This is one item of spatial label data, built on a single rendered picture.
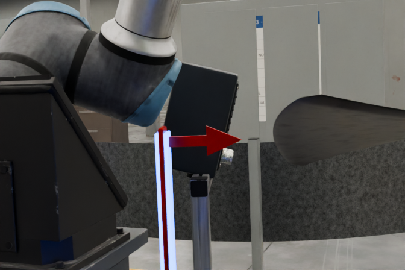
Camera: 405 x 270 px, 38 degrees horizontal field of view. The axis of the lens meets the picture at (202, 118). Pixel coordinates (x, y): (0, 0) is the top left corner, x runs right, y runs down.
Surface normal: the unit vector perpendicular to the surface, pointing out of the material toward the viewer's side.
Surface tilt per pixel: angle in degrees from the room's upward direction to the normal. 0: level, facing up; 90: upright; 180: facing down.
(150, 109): 117
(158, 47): 77
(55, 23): 48
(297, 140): 159
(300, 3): 90
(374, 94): 90
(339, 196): 90
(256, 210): 90
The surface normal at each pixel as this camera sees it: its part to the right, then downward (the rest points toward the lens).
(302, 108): -0.15, 0.97
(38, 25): 0.19, -0.60
